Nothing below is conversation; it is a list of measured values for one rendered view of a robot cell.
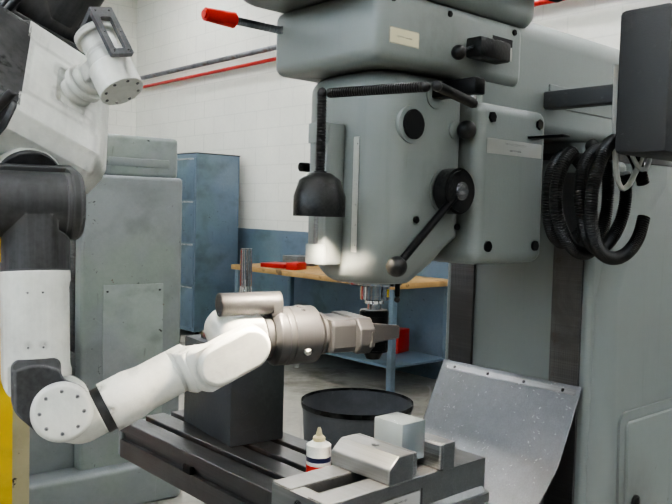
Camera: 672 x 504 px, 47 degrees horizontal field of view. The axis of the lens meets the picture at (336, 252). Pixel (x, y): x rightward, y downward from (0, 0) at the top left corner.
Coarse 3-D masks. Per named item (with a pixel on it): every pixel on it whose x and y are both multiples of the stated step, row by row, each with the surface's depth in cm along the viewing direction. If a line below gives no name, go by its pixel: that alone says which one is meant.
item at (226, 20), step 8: (208, 8) 112; (208, 16) 112; (216, 16) 113; (224, 16) 114; (232, 16) 114; (224, 24) 114; (232, 24) 115; (240, 24) 116; (248, 24) 117; (256, 24) 118; (264, 24) 119; (272, 32) 121; (280, 32) 121
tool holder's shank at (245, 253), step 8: (240, 248) 156; (248, 248) 156; (240, 256) 156; (248, 256) 155; (240, 264) 156; (248, 264) 155; (240, 272) 156; (248, 272) 155; (240, 280) 156; (248, 280) 156; (240, 288) 156; (248, 288) 156
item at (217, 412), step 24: (192, 336) 165; (240, 384) 150; (264, 384) 153; (192, 408) 164; (216, 408) 154; (240, 408) 151; (264, 408) 154; (216, 432) 155; (240, 432) 151; (264, 432) 154
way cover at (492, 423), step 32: (448, 384) 158; (480, 384) 153; (512, 384) 148; (544, 384) 143; (448, 416) 155; (480, 416) 150; (512, 416) 145; (544, 416) 141; (480, 448) 146; (512, 448) 142; (544, 448) 138; (512, 480) 137; (544, 480) 134
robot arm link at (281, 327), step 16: (224, 304) 111; (240, 304) 112; (256, 304) 113; (272, 304) 114; (208, 320) 118; (224, 320) 114; (240, 320) 112; (256, 320) 113; (272, 320) 115; (288, 320) 114; (208, 336) 117; (272, 336) 114; (288, 336) 114; (272, 352) 114; (288, 352) 114
